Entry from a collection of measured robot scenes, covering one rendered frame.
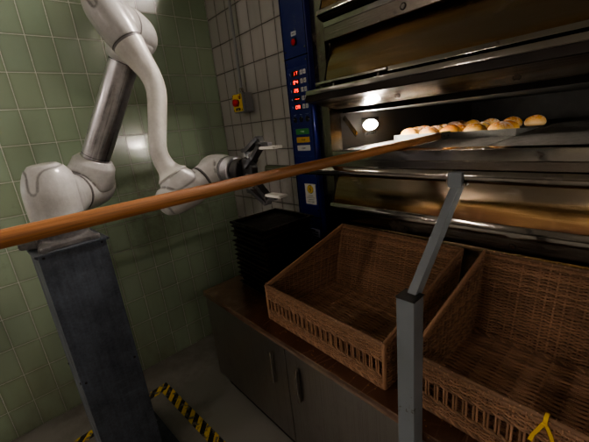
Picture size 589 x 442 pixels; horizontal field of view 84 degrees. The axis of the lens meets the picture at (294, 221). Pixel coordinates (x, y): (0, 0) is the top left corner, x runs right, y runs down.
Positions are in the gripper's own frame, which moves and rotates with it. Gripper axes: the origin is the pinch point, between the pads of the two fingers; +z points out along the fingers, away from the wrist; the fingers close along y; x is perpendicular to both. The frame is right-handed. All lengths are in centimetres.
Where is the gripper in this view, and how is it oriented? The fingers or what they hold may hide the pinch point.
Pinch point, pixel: (278, 172)
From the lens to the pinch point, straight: 91.7
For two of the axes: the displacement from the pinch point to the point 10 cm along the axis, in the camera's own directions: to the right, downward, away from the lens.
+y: 1.0, 9.5, 2.8
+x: -7.3, 2.6, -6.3
